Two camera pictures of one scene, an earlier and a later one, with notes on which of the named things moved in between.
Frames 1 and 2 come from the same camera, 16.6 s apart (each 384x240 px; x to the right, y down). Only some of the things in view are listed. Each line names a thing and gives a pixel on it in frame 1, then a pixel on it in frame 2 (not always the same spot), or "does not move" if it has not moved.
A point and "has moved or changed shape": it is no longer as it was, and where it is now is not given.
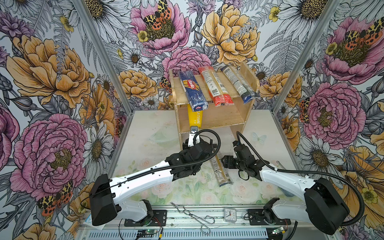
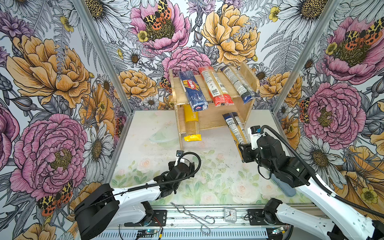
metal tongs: (209, 219) does not move
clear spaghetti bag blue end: (220, 171) -> (236, 131)
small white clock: (230, 215) does not move
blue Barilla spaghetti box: (196, 99) does not move
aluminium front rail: (203, 222) does not move
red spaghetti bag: (216, 89) does not move
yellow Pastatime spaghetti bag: (195, 117) has moved or changed shape
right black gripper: (228, 160) -> (246, 153)
